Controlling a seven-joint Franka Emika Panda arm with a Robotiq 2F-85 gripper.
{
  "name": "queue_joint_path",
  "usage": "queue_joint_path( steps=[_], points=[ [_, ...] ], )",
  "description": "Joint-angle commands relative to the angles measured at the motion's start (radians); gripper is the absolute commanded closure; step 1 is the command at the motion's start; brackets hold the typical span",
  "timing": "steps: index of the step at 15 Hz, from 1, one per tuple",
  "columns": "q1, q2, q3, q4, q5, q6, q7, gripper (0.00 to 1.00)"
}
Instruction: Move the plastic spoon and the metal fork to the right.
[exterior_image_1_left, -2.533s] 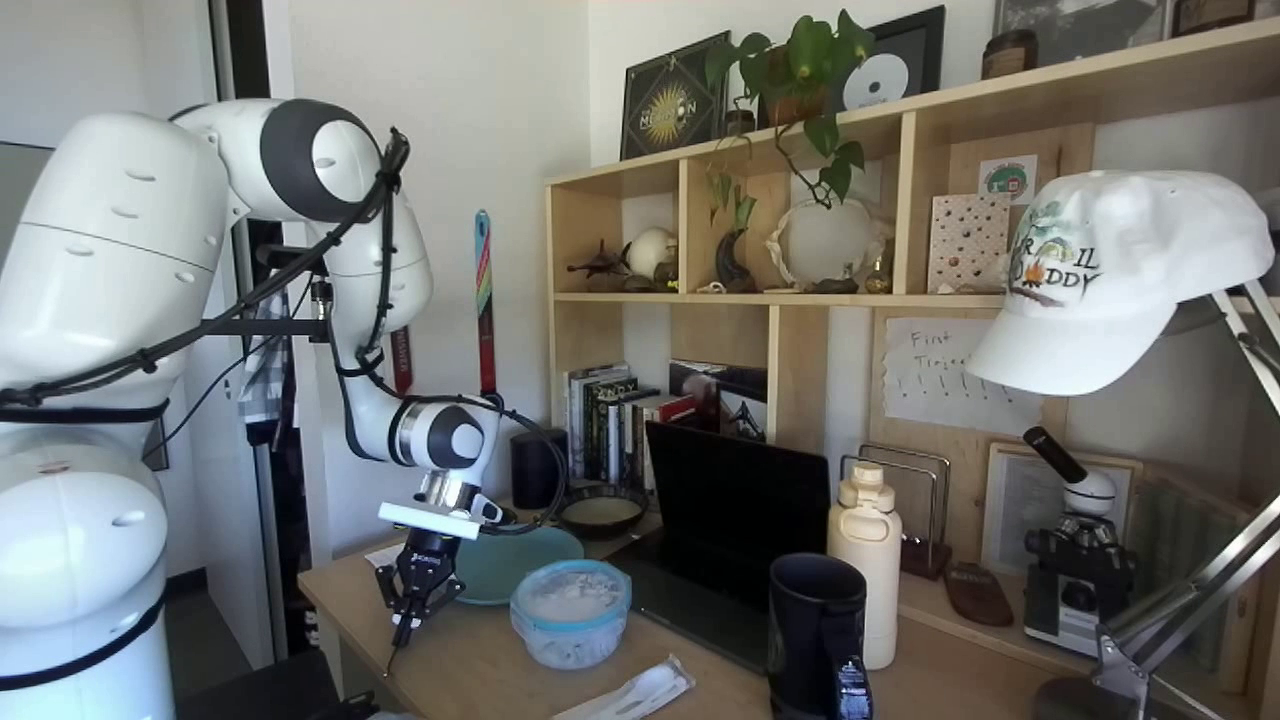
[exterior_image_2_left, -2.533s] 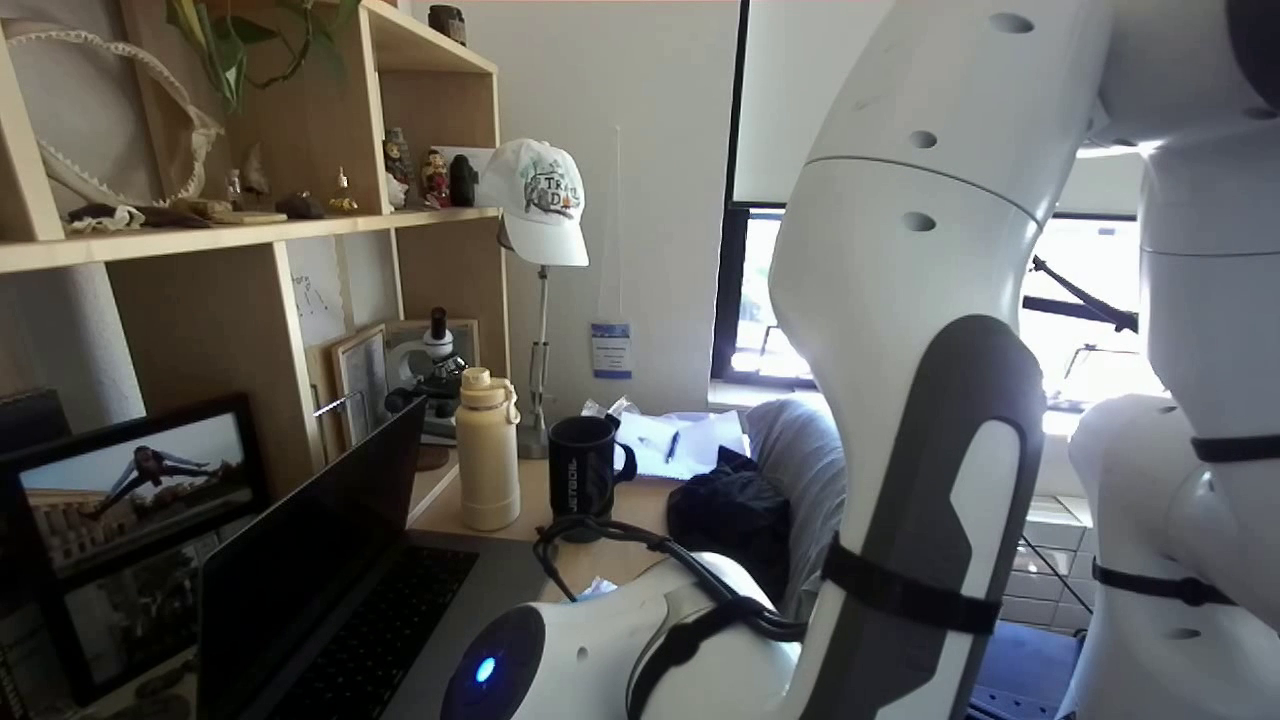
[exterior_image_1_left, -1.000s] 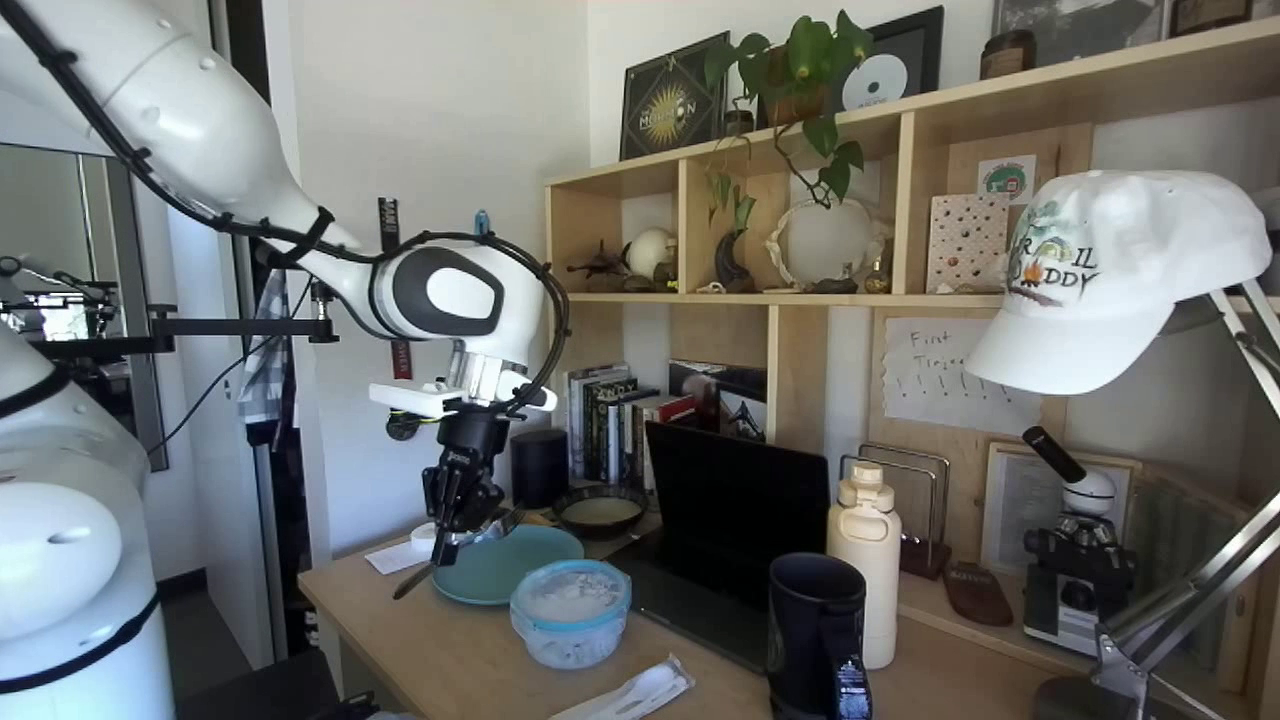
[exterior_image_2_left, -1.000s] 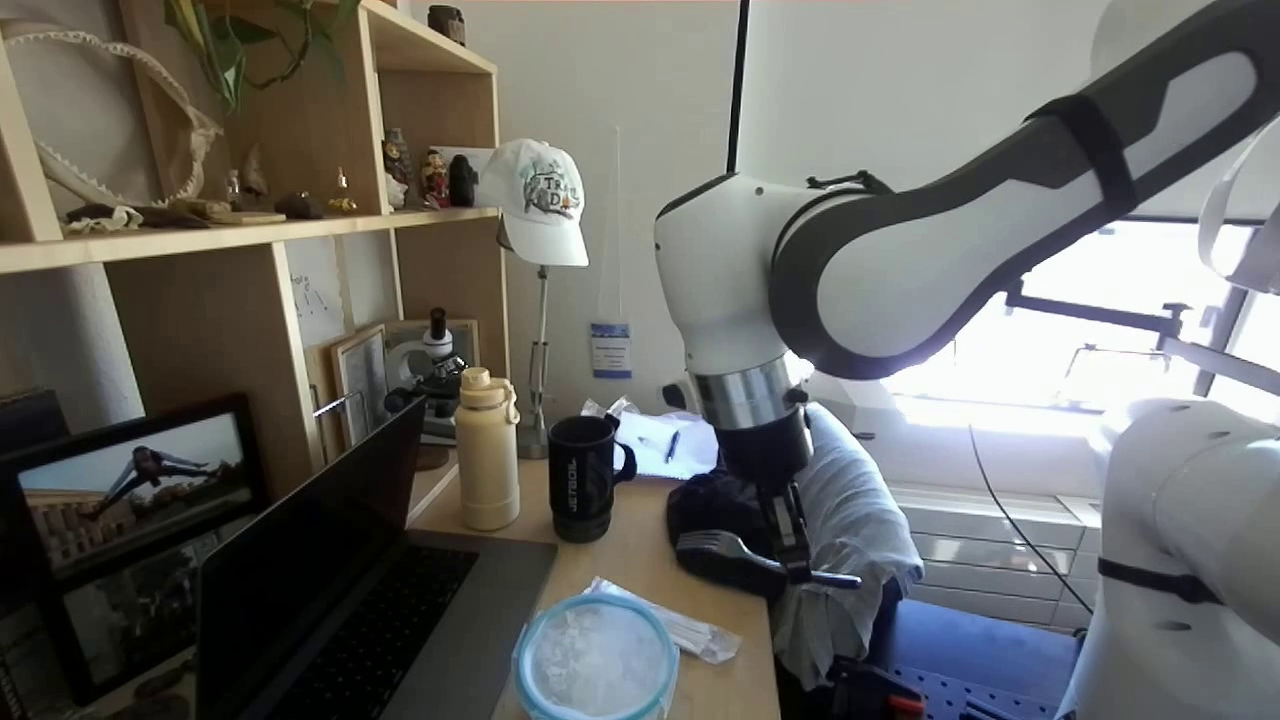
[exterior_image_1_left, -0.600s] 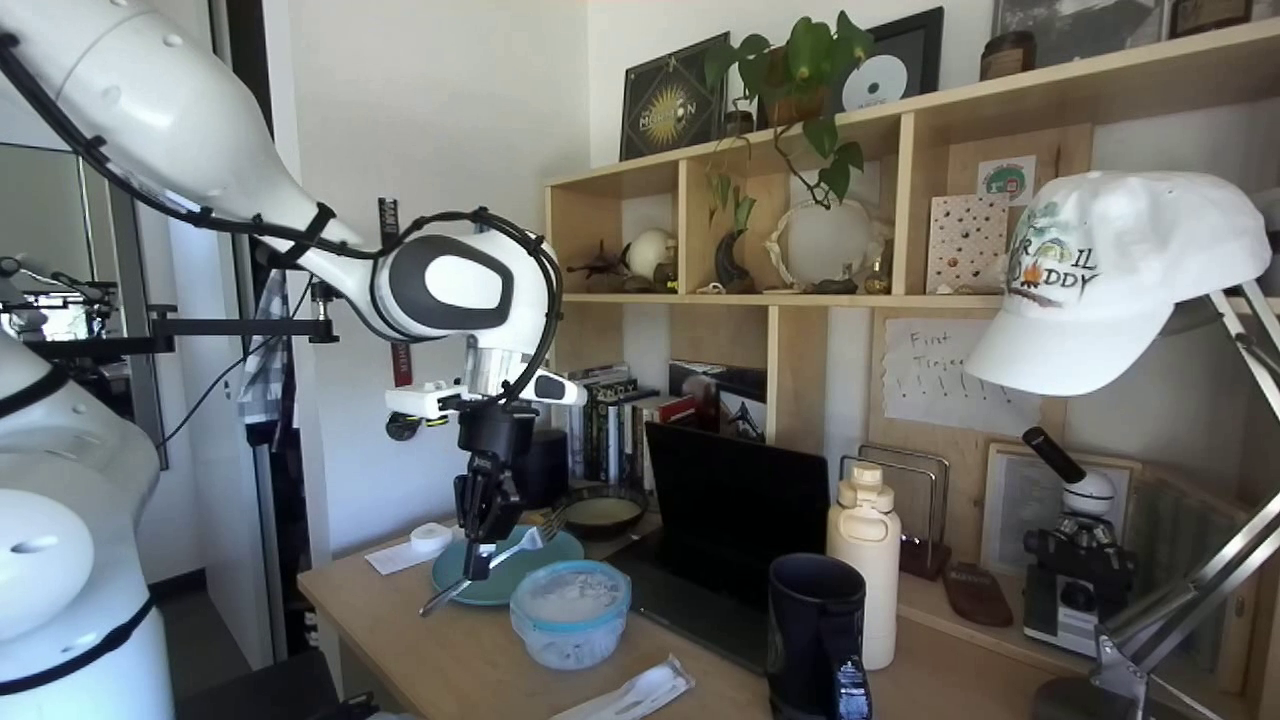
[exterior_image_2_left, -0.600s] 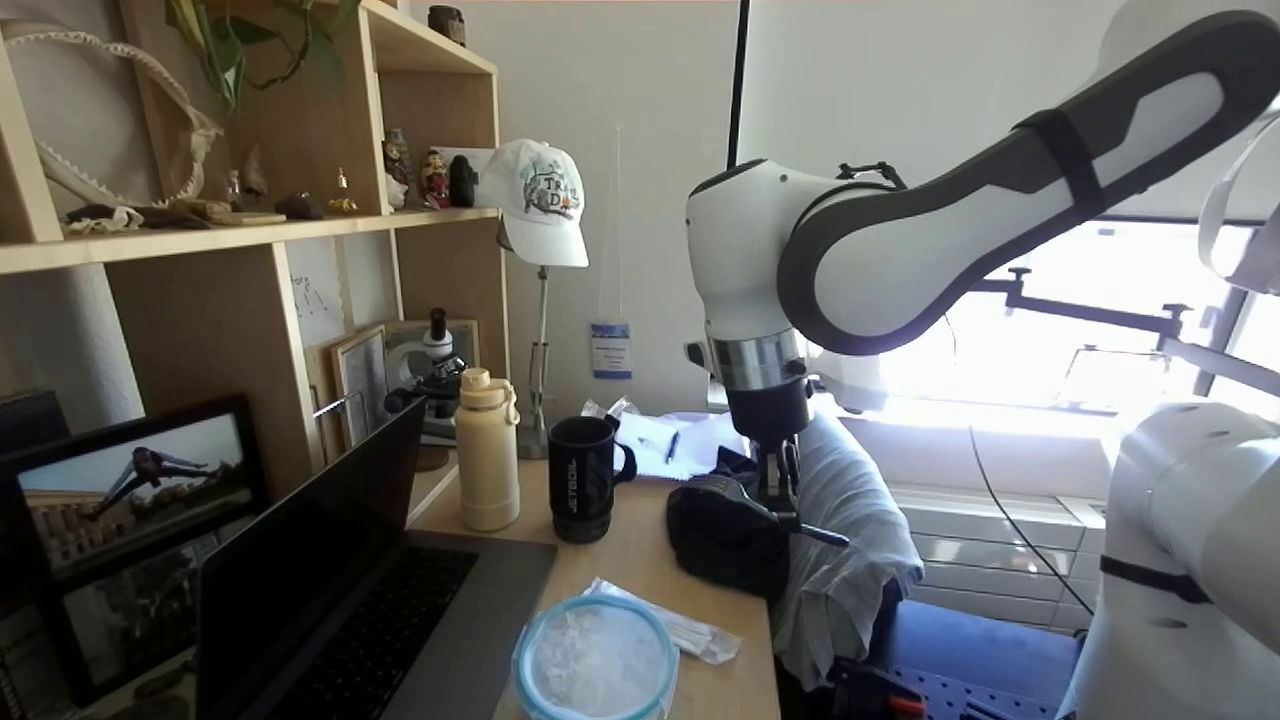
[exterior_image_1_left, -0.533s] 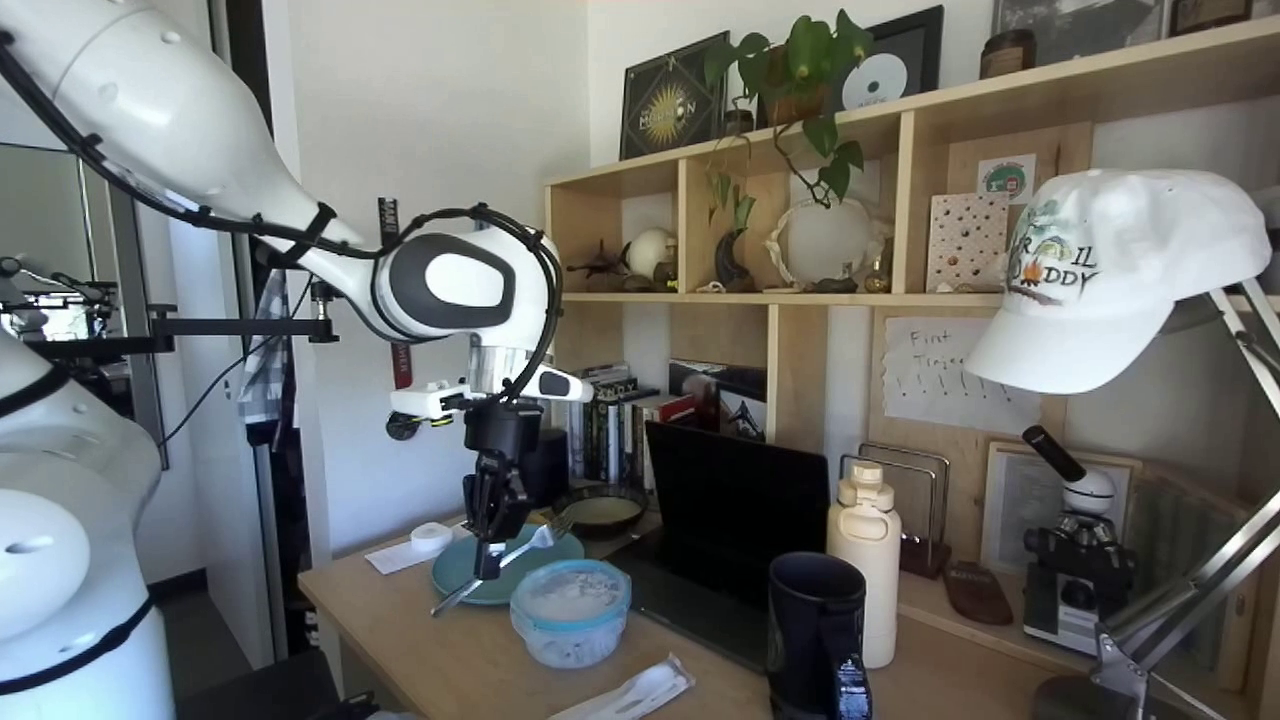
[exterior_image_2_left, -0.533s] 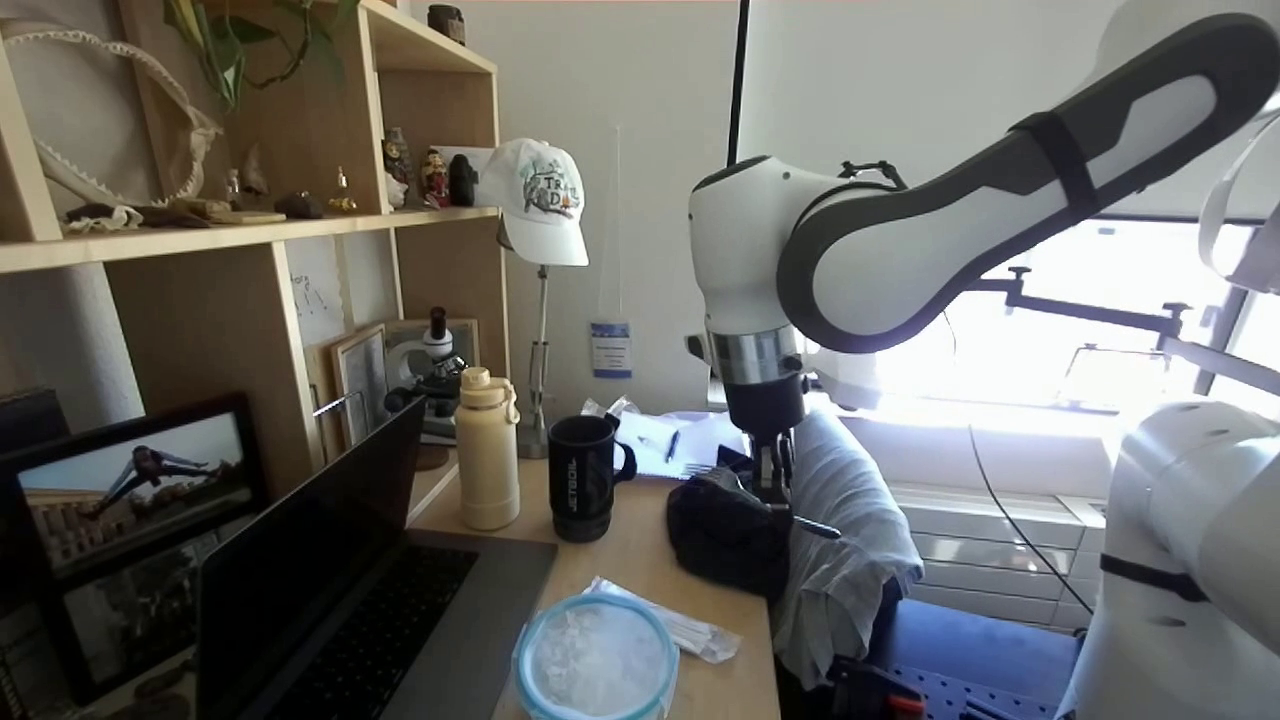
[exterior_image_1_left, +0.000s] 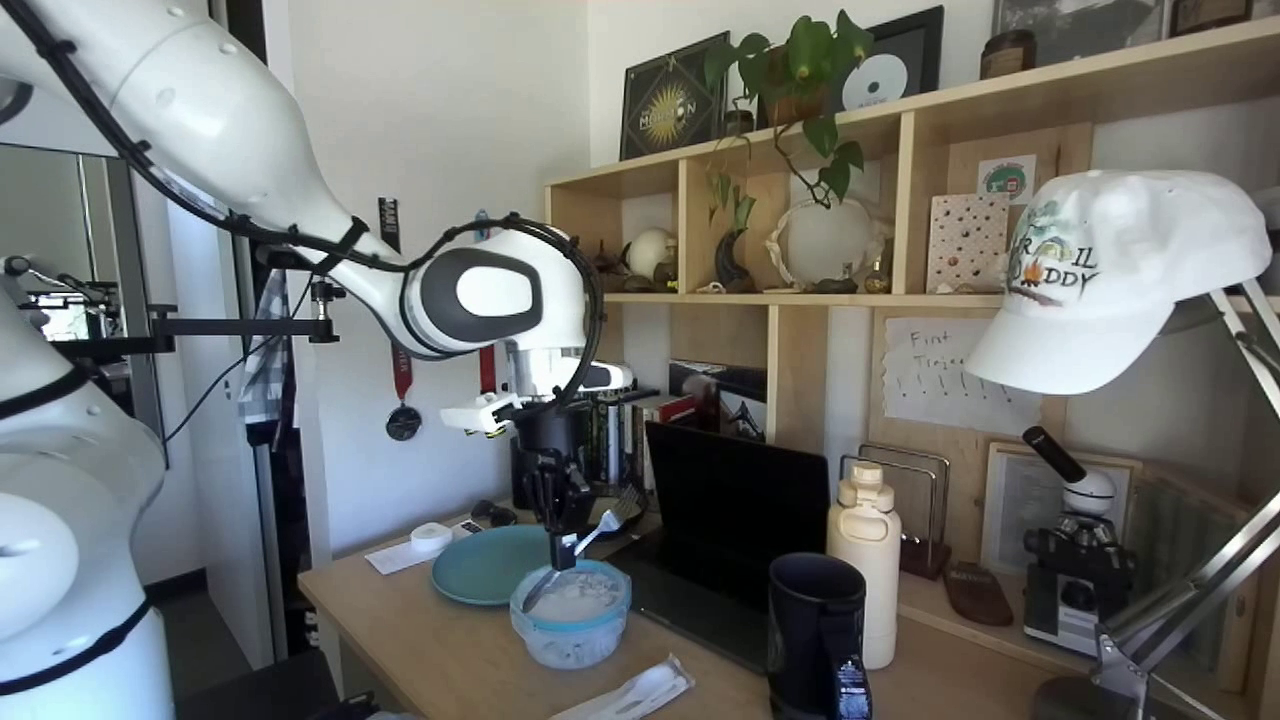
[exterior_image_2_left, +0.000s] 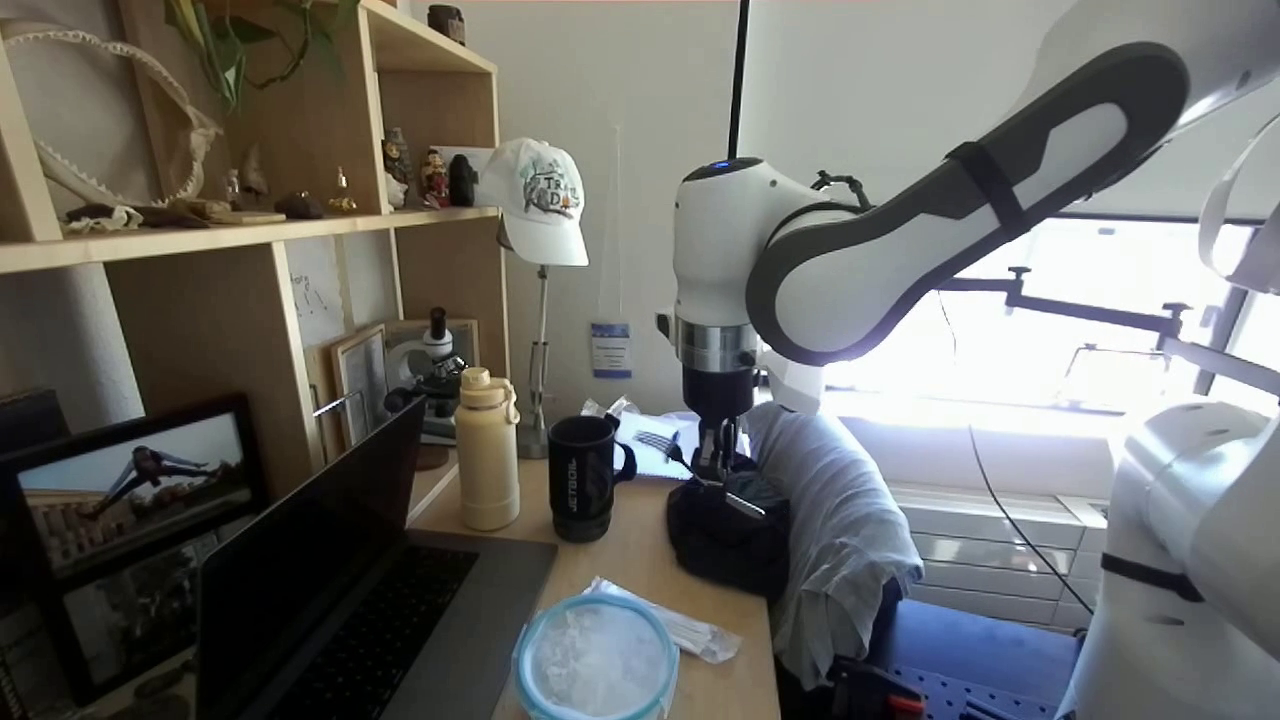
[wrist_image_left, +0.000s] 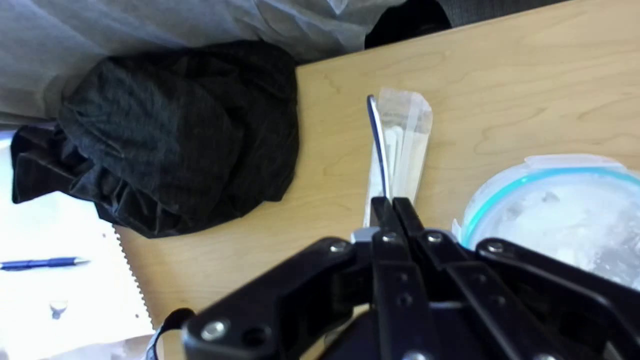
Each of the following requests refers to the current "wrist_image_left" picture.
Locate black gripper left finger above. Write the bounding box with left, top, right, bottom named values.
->
left=182, top=197, right=429, bottom=360

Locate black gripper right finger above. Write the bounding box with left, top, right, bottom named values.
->
left=394, top=197, right=640, bottom=360

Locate white plastic spoon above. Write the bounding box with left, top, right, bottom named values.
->
left=360, top=87, right=436, bottom=230

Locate black cloth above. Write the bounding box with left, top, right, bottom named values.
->
left=8, top=38, right=302, bottom=240

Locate white spiral notebook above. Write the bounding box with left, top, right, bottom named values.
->
left=0, top=133, right=156, bottom=360

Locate grey fabric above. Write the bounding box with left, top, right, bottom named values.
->
left=0, top=0, right=407, bottom=128

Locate blue pen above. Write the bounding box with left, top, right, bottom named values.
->
left=0, top=254, right=93, bottom=273

